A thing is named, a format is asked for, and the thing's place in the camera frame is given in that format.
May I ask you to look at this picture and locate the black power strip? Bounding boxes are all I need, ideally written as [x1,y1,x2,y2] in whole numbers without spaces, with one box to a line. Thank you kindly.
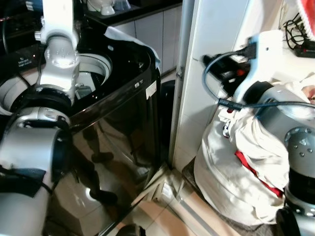
[283,39,315,59]

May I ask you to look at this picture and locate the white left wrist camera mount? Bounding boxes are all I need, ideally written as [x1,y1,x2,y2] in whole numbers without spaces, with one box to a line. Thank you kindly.
[34,0,80,44]

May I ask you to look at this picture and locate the black tangled cables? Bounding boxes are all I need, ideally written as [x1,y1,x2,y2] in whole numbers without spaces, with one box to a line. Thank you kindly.
[283,12,310,49]

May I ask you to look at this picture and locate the white object on counter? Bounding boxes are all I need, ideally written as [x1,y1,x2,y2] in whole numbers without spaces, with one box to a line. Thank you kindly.
[86,0,131,16]

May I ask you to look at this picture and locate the grey vertical post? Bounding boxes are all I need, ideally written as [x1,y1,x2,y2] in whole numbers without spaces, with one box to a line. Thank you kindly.
[169,0,196,169]

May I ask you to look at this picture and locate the red strap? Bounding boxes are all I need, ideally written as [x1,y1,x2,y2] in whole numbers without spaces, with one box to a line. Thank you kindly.
[234,149,285,198]

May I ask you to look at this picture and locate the white washer sticker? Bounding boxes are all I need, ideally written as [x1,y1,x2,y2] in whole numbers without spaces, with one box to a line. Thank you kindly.
[146,81,158,97]

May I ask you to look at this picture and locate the blue grey robot cable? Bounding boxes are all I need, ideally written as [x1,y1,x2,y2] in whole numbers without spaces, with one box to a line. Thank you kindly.
[203,48,315,110]

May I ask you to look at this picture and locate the white laundry bundle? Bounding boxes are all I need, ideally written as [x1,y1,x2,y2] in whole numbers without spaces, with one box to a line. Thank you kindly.
[193,73,315,228]

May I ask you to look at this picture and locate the black top-load washing machine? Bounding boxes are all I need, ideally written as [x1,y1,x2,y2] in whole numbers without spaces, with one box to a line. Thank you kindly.
[0,15,164,236]

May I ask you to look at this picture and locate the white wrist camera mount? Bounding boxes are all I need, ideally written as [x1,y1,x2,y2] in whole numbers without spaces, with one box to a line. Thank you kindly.
[233,30,284,101]
[34,0,80,44]

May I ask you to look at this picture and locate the grey cabinet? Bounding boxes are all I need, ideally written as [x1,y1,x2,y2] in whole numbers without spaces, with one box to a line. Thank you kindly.
[111,4,184,75]

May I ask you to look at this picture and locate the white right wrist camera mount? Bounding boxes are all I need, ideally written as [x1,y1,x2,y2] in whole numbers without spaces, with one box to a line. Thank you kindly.
[233,30,284,101]

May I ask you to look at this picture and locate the red towel white fringe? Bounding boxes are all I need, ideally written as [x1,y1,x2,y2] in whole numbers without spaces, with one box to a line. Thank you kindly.
[294,0,315,39]

